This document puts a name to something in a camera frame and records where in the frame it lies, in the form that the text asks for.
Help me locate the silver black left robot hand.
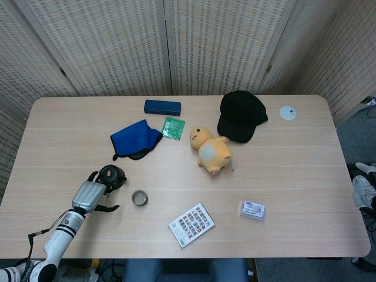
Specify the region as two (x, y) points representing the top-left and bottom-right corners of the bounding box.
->
(71, 171), (120, 213)

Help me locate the black round lidded container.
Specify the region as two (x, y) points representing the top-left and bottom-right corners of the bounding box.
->
(98, 164), (128, 192)

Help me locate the small metal tin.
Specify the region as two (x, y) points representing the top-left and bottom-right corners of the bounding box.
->
(131, 190), (149, 207)

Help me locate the blue cloth with black trim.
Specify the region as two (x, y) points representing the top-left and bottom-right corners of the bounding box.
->
(110, 119), (164, 162)

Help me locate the white card with stamp pictures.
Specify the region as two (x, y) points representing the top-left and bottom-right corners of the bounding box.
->
(167, 202), (216, 249)

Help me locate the green foil sachet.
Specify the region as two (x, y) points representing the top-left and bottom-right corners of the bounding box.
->
(161, 116), (186, 141)

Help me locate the long dark blue box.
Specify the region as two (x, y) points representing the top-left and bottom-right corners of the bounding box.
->
(143, 99), (183, 117)

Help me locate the blue chair seat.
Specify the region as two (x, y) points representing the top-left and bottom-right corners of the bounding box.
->
(122, 258), (250, 282)

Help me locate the yellow plush duck toy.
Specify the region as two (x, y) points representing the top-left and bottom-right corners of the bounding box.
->
(189, 126), (237, 176)

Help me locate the woven wooden screen panel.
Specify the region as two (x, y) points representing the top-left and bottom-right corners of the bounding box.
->
(0, 0), (82, 203)
(14, 0), (173, 97)
(258, 0), (376, 124)
(163, 0), (297, 96)

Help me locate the purple tissue pack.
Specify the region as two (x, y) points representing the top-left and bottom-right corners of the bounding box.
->
(238, 199), (267, 220)

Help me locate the black baseball cap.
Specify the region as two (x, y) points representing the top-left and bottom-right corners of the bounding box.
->
(217, 90), (268, 144)

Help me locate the white round table grommet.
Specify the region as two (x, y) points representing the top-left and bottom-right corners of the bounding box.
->
(278, 105), (297, 121)

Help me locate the white sneaker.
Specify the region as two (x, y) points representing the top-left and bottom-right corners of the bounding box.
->
(352, 175), (376, 210)
(355, 162), (376, 174)

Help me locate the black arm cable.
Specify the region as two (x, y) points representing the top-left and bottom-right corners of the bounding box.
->
(28, 210), (74, 265)

